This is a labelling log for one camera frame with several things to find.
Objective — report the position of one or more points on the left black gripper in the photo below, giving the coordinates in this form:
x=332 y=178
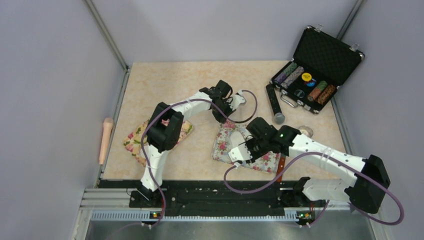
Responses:
x=229 y=110

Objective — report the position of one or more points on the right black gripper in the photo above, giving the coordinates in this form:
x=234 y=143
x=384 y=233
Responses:
x=254 y=156

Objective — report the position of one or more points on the floral tray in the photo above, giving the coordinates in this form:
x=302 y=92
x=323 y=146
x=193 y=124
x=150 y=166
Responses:
x=268 y=163

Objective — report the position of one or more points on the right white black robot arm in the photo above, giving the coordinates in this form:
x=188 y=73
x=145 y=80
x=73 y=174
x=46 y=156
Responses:
x=351 y=187

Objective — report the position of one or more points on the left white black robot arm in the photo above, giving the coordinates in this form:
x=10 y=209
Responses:
x=164 y=128

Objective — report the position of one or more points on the black microphone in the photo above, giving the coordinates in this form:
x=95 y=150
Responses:
x=278 y=116

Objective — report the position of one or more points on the green poker chip stack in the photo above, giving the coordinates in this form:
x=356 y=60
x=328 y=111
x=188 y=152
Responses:
x=313 y=95

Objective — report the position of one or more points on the grey poker chip stack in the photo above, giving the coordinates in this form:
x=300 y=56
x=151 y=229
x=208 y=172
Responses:
x=292 y=77

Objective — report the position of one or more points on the purple poker chip stack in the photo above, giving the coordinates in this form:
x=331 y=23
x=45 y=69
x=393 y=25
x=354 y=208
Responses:
x=285 y=73

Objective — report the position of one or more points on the blue poker chip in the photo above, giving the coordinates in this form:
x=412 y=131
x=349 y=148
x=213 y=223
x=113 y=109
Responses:
x=311 y=83

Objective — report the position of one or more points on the yellow dealer button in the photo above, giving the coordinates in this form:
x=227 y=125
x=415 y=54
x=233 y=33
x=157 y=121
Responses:
x=306 y=77

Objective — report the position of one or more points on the brown poker chip stack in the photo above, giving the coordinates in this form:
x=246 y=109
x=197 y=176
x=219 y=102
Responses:
x=327 y=92

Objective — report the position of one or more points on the folded floral cloth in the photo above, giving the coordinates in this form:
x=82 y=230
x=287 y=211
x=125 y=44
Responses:
x=133 y=142

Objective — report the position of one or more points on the black poker chip case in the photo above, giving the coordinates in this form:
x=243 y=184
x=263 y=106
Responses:
x=326 y=59

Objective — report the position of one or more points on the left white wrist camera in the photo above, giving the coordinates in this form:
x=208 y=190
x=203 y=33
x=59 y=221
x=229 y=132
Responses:
x=236 y=100

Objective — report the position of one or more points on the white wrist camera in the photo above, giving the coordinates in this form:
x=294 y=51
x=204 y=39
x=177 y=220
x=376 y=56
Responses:
x=236 y=100
x=240 y=153

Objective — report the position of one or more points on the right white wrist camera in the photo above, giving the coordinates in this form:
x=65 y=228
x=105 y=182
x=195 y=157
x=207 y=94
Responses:
x=240 y=153

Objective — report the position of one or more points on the metal spatula wooden handle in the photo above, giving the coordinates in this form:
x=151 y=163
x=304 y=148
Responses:
x=281 y=165

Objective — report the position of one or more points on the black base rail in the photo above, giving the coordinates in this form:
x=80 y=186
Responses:
x=211 y=200

